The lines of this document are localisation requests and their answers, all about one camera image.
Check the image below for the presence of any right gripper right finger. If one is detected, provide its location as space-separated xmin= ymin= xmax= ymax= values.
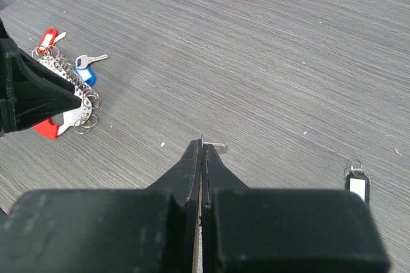
xmin=202 ymin=146 xmax=391 ymax=272

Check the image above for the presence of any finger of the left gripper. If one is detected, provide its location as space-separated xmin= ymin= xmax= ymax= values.
xmin=1 ymin=25 xmax=68 ymax=136

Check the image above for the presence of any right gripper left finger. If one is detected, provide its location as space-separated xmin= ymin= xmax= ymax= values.
xmin=1 ymin=140 xmax=202 ymax=272

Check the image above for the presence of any grey keyring holder red handle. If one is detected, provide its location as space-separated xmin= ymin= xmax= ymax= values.
xmin=31 ymin=45 xmax=101 ymax=139

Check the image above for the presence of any blue key tag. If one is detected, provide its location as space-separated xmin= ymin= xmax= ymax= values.
xmin=74 ymin=66 xmax=96 ymax=86

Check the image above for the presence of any silver key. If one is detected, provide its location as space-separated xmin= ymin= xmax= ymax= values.
xmin=201 ymin=135 xmax=228 ymax=154

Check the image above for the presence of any black key fob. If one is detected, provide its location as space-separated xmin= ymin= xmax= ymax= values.
xmin=343 ymin=159 xmax=370 ymax=206

